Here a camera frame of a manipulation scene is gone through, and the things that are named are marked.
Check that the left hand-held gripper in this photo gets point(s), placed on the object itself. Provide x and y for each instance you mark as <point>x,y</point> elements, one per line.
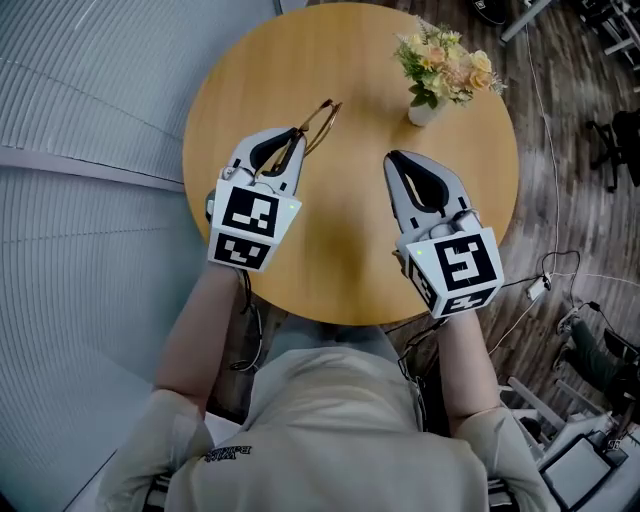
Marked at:
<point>250,215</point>

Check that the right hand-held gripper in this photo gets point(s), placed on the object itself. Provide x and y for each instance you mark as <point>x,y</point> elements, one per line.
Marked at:
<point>460,270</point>

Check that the brown-framed eyeglasses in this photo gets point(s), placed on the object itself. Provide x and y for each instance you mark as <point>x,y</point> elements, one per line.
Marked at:
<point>325,125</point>

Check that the person's left forearm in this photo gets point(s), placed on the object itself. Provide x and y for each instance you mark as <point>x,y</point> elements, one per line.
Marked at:
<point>200,340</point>

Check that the person's right forearm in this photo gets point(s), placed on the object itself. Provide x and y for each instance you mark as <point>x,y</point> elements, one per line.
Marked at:
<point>467,375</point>

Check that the person's right hand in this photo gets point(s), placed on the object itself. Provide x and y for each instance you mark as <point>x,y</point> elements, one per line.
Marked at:
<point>398,261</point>

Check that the white vase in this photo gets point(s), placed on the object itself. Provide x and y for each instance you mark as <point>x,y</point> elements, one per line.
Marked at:
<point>422,115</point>

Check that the yellow flower bouquet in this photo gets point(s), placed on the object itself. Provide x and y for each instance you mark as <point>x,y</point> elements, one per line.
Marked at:
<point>445,65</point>

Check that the white window blind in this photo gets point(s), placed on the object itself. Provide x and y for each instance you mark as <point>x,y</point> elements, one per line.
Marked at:
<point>75,325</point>
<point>125,65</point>

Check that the black office chair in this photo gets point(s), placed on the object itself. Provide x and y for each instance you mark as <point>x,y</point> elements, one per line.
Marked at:
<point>617,145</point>

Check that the black round floor device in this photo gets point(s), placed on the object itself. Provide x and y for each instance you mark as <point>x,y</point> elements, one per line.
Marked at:
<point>487,10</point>

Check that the white rectangular desk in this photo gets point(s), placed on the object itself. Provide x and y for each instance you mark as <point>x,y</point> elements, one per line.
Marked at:
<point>525,20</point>

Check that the person's white shirt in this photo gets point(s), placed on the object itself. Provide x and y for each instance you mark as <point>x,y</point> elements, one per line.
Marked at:
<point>325,440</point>

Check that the white equipment frame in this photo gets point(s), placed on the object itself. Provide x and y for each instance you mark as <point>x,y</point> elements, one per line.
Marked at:
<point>575,465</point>

